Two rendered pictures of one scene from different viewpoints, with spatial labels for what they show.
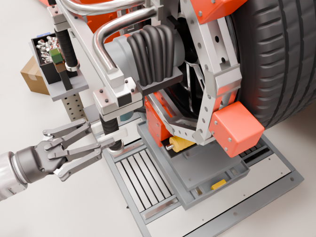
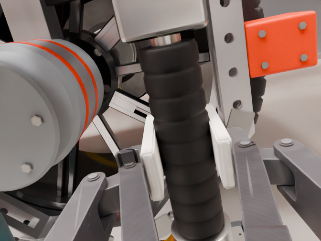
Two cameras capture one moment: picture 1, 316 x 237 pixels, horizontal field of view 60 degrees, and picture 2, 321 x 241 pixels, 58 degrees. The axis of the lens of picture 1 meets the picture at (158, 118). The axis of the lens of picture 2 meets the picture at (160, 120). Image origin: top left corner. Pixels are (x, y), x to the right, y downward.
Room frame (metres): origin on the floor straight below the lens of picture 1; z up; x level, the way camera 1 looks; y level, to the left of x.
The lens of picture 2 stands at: (0.27, 0.26, 0.91)
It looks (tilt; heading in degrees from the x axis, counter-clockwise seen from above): 18 degrees down; 303
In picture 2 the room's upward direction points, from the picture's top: 12 degrees counter-clockwise
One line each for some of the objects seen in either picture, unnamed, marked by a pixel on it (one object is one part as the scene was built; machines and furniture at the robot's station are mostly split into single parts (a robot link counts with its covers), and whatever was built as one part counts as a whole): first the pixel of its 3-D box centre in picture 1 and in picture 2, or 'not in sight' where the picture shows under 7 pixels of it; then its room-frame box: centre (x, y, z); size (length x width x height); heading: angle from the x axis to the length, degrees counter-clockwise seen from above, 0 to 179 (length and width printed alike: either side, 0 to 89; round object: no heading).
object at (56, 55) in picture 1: (56, 55); not in sight; (0.83, 0.40, 0.64); 0.04 x 0.04 x 0.04; 29
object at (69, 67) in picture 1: (67, 47); not in sight; (0.65, 0.27, 0.83); 0.04 x 0.04 x 0.16
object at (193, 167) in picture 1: (193, 129); not in sight; (0.70, -0.16, 0.32); 0.40 x 0.30 x 0.28; 29
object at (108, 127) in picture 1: (111, 130); (186, 147); (0.35, 0.11, 0.83); 0.04 x 0.04 x 0.16
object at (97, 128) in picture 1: (106, 124); (154, 151); (0.37, 0.12, 0.83); 0.07 x 0.01 x 0.03; 119
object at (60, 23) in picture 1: (67, 14); not in sight; (0.67, 0.25, 0.93); 0.09 x 0.05 x 0.05; 119
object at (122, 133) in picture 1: (113, 137); (217, 139); (0.33, 0.10, 0.83); 0.07 x 0.01 x 0.03; 118
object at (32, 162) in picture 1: (43, 159); not in sight; (0.28, 0.25, 0.83); 0.09 x 0.08 x 0.07; 119
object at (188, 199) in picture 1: (189, 148); not in sight; (0.70, -0.16, 0.13); 0.50 x 0.36 x 0.10; 29
